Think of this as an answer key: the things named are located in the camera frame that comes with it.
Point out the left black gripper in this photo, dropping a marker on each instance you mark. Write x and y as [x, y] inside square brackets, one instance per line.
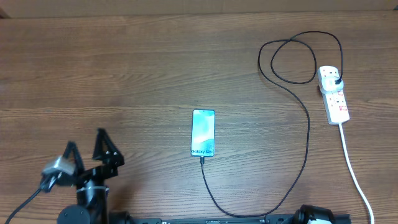
[109, 169]

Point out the Samsung Galaxy smartphone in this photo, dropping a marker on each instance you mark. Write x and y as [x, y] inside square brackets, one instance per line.
[203, 133]

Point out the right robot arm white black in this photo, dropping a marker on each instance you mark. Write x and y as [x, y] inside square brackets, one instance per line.
[308, 214]

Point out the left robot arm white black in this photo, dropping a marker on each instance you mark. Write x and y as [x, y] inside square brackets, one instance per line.
[91, 191]

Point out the white charger plug adapter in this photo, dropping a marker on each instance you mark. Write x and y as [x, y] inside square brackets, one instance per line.
[329, 85]

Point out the white power strip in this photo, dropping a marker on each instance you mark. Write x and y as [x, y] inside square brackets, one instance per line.
[335, 103]

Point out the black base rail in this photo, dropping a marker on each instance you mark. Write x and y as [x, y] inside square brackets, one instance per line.
[217, 220]

